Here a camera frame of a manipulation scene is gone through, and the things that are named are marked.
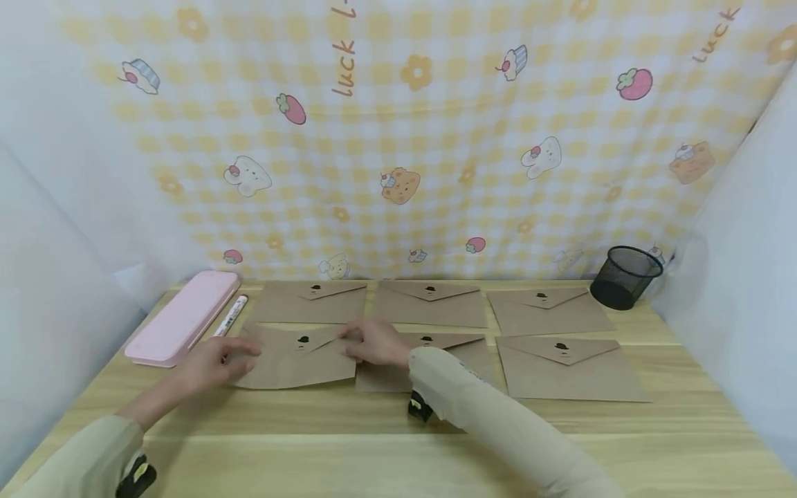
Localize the person's left forearm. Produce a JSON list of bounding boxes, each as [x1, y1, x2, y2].
[[9, 373, 189, 498]]

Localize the brown paper envelope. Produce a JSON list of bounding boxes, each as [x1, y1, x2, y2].
[[486, 288, 616, 338], [372, 279, 488, 329], [355, 333, 497, 394], [230, 324, 360, 390], [251, 279, 368, 325], [495, 335, 653, 404]]

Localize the black wrist band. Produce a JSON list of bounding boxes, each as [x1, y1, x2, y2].
[[114, 452, 158, 498], [407, 390, 435, 424]]

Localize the person's right hand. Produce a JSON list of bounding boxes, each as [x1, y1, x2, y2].
[[338, 320, 416, 368]]

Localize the person's left hand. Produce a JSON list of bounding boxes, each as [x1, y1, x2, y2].
[[179, 337, 263, 397]]

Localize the black mesh pen holder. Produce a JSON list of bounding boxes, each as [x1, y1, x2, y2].
[[589, 246, 665, 311]]

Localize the person's right forearm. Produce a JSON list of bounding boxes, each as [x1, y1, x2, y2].
[[407, 346, 627, 498]]

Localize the pink rectangular case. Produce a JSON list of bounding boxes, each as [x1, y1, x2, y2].
[[125, 270, 243, 369]]

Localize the white marker pen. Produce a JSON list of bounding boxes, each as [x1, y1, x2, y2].
[[212, 295, 249, 338]]

